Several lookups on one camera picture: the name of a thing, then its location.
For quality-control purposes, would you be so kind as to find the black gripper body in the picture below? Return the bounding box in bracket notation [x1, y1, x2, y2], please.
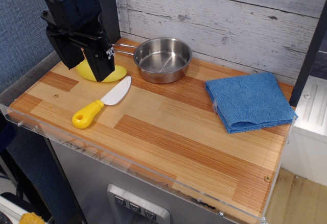
[42, 0, 112, 51]

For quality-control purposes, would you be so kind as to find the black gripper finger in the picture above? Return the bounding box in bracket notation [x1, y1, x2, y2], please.
[46, 26, 84, 69]
[84, 45, 115, 82]

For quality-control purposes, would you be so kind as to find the yellow handled white toy knife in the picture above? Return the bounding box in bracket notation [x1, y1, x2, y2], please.
[72, 76, 132, 129]

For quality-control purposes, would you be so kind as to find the stainless steel pot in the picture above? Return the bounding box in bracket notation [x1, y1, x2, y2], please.
[112, 38, 193, 84]

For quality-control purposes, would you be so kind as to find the yellow plastic banana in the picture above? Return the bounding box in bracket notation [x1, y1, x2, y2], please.
[76, 59, 127, 83]

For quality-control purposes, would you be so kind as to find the stainless steel cabinet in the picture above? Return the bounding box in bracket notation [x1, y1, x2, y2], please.
[50, 140, 231, 223]

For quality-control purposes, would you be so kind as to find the silver button control panel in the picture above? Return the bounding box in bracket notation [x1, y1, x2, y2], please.
[107, 184, 171, 223]

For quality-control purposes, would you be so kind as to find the blue folded cloth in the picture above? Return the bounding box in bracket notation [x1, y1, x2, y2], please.
[205, 72, 298, 134]

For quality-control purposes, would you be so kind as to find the yellow black object bottom left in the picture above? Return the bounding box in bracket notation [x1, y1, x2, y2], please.
[0, 210, 45, 224]

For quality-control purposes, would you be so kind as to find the clear acrylic front guard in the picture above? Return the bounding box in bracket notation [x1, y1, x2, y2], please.
[1, 101, 289, 223]

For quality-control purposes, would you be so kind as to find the white side counter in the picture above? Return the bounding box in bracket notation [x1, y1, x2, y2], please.
[281, 76, 326, 186]

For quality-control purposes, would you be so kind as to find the black left vertical post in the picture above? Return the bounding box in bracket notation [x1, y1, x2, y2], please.
[100, 0, 121, 43]

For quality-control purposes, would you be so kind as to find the black vertical post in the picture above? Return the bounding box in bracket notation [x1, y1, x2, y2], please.
[289, 2, 326, 107]
[100, 0, 121, 43]

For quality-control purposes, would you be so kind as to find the black right vertical post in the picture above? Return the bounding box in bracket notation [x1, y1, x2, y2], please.
[289, 2, 326, 107]

